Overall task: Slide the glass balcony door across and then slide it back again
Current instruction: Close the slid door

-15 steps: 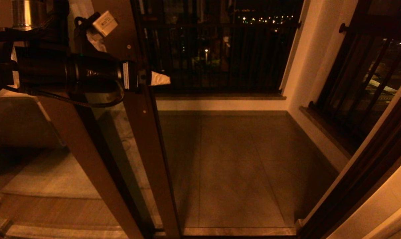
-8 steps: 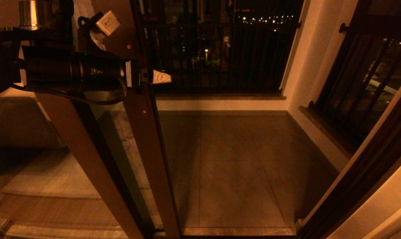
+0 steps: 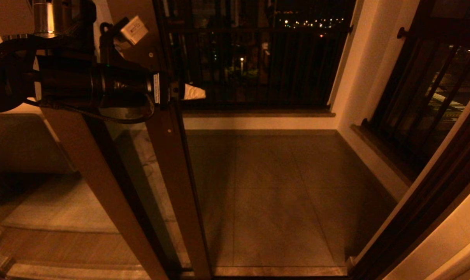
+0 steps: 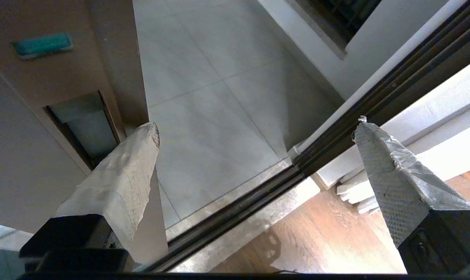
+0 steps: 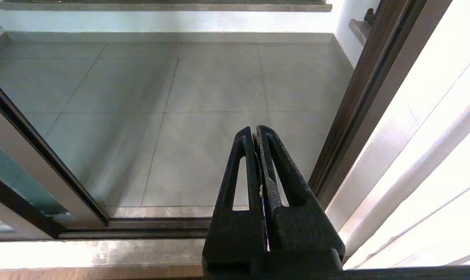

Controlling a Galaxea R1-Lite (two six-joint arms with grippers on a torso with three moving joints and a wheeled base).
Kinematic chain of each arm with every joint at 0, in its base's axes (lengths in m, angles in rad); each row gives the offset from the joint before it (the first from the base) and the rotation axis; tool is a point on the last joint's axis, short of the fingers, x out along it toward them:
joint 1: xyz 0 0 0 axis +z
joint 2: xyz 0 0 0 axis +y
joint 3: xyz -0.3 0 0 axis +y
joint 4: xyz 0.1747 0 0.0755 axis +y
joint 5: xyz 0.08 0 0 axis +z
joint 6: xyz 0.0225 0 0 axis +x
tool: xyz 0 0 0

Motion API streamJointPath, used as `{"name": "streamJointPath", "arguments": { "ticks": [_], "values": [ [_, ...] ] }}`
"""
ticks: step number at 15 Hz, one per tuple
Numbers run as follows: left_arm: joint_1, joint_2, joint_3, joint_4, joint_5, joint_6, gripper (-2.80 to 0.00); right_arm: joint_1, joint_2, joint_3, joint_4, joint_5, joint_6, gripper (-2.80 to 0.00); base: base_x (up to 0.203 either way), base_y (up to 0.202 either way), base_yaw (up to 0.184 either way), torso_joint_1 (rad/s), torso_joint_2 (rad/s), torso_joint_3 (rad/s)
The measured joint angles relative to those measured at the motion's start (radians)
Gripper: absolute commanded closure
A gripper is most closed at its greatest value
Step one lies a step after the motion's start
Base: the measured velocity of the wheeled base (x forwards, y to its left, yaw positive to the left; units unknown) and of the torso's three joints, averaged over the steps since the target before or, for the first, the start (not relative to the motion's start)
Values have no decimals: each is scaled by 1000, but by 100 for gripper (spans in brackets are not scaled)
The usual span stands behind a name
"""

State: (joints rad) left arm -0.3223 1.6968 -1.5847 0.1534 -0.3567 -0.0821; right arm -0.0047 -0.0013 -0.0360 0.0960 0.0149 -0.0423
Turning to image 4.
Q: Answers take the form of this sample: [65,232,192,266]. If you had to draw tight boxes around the short dark stone window sill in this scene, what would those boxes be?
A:
[289,0,348,61]

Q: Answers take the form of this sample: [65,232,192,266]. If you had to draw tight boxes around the black balcony railing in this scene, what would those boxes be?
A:
[305,0,383,43]

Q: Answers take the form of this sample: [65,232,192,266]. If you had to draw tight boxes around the brown framed sliding glass door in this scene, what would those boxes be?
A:
[0,0,169,269]

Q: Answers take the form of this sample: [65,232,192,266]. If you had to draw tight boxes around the grey-taped left gripper right finger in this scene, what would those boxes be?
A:
[352,116,470,275]

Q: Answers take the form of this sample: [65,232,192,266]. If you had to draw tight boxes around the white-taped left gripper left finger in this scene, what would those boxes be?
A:
[19,122,160,273]

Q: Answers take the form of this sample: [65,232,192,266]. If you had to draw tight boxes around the recessed door handle plate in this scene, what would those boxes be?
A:
[11,33,128,172]

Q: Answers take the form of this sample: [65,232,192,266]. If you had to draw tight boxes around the white stacked trim strips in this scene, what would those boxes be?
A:
[335,170,380,215]

